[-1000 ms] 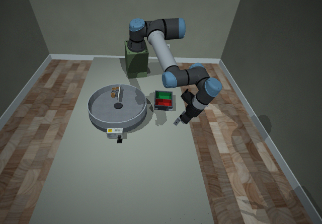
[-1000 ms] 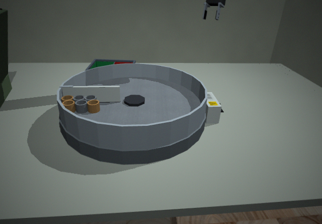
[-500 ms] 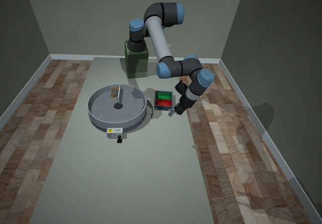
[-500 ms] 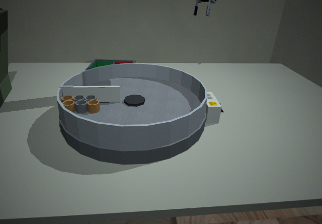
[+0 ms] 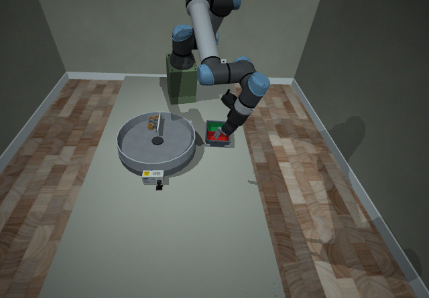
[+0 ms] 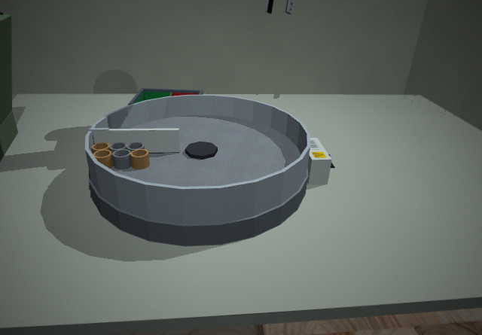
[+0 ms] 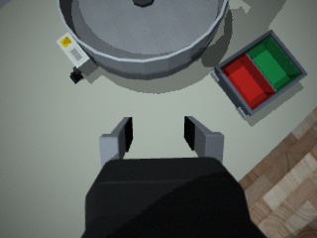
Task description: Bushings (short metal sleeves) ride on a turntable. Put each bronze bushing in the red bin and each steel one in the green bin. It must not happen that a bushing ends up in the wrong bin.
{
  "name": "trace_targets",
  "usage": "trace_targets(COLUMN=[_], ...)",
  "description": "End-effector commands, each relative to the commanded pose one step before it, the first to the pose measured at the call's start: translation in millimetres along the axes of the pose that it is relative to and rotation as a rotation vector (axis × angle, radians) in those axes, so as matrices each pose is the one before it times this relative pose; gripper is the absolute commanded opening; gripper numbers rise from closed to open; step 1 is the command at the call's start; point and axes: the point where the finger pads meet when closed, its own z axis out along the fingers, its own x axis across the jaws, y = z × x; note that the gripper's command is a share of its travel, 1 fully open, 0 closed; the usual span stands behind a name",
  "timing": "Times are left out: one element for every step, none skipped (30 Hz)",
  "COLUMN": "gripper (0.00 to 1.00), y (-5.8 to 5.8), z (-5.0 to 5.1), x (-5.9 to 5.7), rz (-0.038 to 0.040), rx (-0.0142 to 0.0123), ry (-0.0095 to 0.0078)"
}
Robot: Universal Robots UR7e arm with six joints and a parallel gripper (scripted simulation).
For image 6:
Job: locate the dark grey metal sleeve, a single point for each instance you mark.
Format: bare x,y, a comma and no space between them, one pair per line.
135,145
122,159
117,146

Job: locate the red and green divided bin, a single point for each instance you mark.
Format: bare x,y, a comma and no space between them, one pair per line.
153,93

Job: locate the grey round turntable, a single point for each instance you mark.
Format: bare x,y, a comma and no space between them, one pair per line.
228,169

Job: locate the bronze bushing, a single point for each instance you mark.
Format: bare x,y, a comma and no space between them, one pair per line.
100,146
104,157
140,159

